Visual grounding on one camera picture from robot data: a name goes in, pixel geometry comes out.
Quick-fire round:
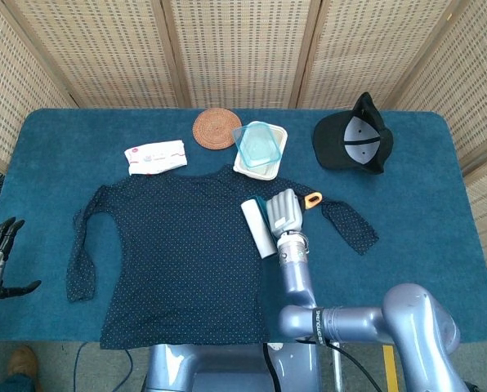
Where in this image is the clear blue plastic container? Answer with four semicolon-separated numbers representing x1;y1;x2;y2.
231;121;284;170

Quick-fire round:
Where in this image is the round woven rattan coaster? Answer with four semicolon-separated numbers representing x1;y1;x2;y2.
192;108;243;150

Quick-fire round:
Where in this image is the navy polka dot shirt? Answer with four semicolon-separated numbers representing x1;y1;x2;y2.
65;163;380;350

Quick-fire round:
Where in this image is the black cable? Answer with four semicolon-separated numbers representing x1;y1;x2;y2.
261;342;278;392

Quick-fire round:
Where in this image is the blue table cloth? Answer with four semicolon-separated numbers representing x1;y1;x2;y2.
0;107;487;346

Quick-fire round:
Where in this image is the black baseball cap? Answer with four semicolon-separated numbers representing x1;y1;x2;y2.
312;91;394;176

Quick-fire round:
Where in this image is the teal lint roller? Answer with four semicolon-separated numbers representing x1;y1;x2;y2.
240;190;324;260

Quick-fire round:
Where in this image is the white rectangular tray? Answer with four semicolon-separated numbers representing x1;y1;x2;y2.
232;122;289;182

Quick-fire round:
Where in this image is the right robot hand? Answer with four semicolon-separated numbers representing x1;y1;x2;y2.
265;188;306;238

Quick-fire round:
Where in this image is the metal table leg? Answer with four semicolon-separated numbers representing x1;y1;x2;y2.
330;345;344;392

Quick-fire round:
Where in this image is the blue cable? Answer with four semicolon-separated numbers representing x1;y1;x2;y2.
72;341;134;392

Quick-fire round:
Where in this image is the grey robot torso base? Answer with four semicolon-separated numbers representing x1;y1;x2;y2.
141;341;323;392

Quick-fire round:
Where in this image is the white wet wipes pack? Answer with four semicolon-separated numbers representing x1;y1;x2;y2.
123;139;188;176

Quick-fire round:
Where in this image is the woven folding screen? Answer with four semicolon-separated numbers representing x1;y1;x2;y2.
0;0;487;283

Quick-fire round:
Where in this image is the person's foot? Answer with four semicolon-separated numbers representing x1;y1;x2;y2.
0;345;40;392

